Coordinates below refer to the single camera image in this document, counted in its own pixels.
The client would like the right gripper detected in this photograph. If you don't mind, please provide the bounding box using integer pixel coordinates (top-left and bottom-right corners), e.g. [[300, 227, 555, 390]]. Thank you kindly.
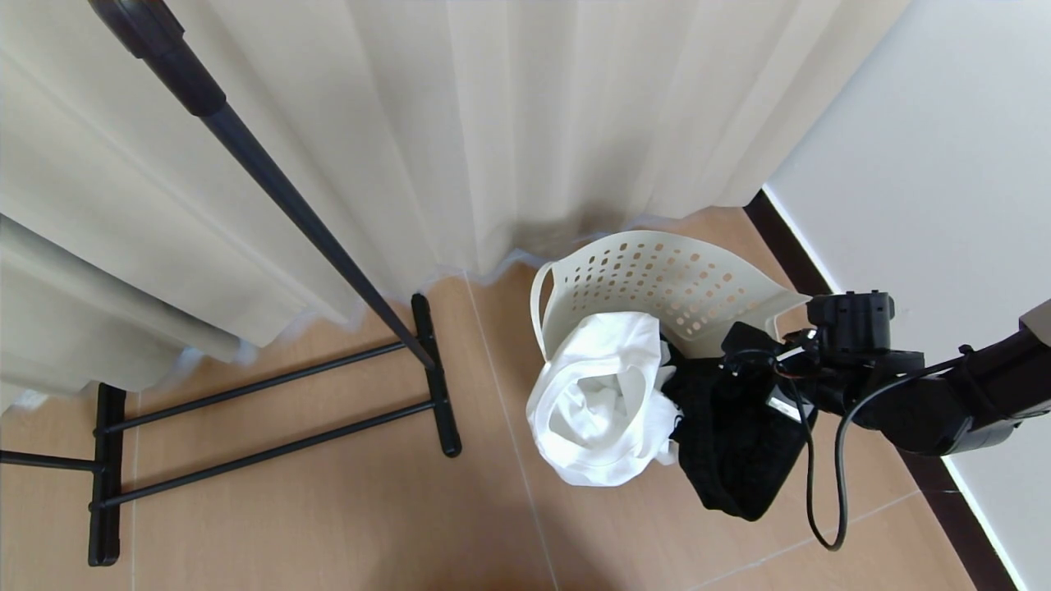
[[768, 349, 927, 424]]

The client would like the black garment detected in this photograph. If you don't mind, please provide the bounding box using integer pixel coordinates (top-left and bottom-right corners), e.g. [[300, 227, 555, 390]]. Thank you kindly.
[[661, 322, 818, 522]]

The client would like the white laundry basket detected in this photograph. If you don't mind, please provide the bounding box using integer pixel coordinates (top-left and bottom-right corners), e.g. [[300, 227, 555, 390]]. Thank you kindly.
[[530, 231, 810, 362]]

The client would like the black clothes rack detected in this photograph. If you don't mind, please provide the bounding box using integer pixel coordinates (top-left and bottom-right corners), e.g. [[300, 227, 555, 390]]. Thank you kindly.
[[0, 0, 462, 567]]

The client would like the white garment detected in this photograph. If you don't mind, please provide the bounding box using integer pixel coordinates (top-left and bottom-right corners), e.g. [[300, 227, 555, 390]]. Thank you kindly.
[[525, 310, 682, 487]]

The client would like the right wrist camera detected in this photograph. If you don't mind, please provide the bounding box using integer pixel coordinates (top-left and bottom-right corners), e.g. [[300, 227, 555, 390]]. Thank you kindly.
[[807, 290, 897, 355]]

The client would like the black cable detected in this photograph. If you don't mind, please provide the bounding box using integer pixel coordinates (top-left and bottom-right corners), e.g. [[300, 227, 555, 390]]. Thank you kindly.
[[788, 345, 978, 551]]

